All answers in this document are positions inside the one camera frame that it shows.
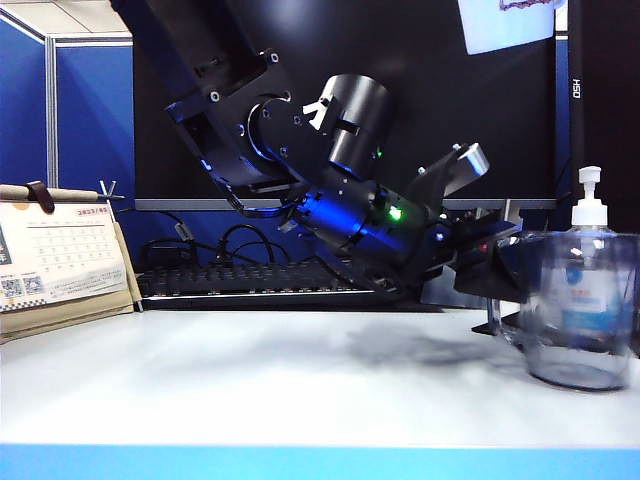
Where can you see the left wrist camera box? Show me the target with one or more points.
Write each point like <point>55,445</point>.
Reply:
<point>470,162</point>

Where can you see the black monitor with silver bezel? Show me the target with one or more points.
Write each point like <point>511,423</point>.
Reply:
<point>475,125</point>

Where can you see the clear hand sanitizer pump bottle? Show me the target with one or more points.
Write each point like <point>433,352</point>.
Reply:
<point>590,212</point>

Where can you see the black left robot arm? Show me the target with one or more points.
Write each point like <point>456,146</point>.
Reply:
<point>225,90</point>

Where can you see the black HSO monitor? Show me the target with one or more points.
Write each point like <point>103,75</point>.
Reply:
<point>610,100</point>

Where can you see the grey partition post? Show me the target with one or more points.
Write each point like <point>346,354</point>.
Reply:
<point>52,125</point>

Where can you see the beige canvas desk calendar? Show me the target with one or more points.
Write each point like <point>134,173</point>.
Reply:
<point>65,250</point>

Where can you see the wooden rod with metal crosses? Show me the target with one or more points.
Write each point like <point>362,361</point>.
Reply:
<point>75,193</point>

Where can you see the black mechanical keyboard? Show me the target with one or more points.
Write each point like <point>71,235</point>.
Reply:
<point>225,285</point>

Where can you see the transparent plastic cup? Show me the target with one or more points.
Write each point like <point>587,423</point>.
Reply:
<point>575,370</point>

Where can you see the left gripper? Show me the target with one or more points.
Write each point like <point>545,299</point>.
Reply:
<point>465,255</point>

